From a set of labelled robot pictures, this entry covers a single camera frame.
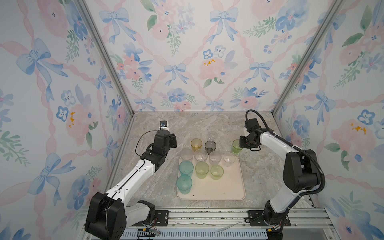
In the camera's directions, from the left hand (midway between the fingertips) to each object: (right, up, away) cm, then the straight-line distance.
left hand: (171, 132), depth 83 cm
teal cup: (+8, -19, 0) cm, 21 cm away
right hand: (+44, -7, +12) cm, 46 cm away
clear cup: (+8, -14, +10) cm, 19 cm away
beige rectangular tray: (+27, -29, +5) cm, 40 cm away
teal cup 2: (+7, -28, 0) cm, 29 cm away
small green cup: (+26, -24, +6) cm, 36 cm away
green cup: (+39, -10, +11) cm, 42 cm away
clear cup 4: (+34, -17, +10) cm, 39 cm away
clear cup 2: (+25, -16, +10) cm, 32 cm away
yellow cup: (+14, -8, +17) cm, 24 cm away
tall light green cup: (+17, -22, +7) cm, 29 cm away
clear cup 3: (+17, -14, +10) cm, 24 cm away
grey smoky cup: (+23, -9, +15) cm, 29 cm away
